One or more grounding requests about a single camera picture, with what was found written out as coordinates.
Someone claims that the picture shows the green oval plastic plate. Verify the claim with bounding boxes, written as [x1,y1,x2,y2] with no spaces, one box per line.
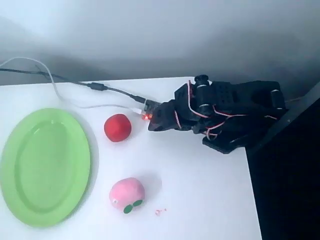
[0,107,92,229]

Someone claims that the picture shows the pink plush peach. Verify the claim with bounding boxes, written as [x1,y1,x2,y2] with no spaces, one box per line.
[108,176,146,215]

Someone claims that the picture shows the small controller circuit board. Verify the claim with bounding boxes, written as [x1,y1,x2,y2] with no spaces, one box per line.
[141,99,161,122]

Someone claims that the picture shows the black and white cables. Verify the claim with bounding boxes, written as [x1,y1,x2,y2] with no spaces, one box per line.
[0,56,145,117]

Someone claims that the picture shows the red plush apple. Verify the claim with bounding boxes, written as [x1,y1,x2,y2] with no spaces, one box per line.
[103,113,133,143]

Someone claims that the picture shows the black furniture panel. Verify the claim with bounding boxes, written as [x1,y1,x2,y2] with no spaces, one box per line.
[245,81,320,240]

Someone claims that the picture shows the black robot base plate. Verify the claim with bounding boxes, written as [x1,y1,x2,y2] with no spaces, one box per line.
[201,131,251,155]

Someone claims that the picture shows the black power cable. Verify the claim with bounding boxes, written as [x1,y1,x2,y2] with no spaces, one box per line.
[0,66,147,104]

